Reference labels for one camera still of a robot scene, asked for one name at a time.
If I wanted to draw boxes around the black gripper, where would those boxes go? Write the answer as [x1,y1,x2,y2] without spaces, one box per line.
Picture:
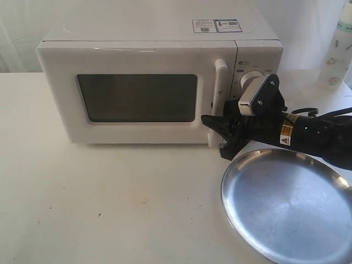
[201,74,291,160]

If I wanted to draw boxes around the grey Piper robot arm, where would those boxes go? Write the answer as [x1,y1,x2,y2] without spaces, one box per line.
[201,74,351,170]

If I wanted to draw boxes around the white microwave oven body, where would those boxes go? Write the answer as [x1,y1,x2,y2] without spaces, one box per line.
[40,1,283,102]

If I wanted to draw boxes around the white printed paper label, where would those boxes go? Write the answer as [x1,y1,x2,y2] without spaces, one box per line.
[192,19,242,33]

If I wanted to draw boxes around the upper white control knob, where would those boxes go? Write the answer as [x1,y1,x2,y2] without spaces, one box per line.
[240,70,263,90]

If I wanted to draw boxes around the round stainless steel tray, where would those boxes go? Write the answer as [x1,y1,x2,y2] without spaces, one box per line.
[221,148,351,263]

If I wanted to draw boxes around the white patterned bottle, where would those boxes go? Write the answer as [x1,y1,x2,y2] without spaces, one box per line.
[317,1,351,90]

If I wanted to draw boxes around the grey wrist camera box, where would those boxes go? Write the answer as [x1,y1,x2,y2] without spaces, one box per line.
[238,75,270,116]

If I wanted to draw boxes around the black camera cable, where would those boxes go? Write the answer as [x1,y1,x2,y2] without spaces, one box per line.
[290,107,320,118]

